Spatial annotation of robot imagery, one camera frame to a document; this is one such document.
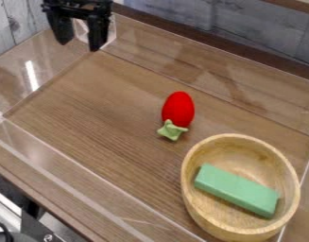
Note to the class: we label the light wooden bowl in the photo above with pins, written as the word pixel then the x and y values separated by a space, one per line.
pixel 256 161

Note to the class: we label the black metal stand bracket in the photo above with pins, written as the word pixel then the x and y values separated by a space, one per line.
pixel 31 225

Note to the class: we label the red plush strawberry fruit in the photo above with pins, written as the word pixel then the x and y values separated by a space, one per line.
pixel 177 115

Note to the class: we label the clear acrylic enclosure wall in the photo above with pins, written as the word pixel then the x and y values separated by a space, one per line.
pixel 79 116

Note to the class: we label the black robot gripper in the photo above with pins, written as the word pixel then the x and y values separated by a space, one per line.
pixel 96 10

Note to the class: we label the green rectangular block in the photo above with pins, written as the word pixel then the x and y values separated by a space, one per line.
pixel 239 191

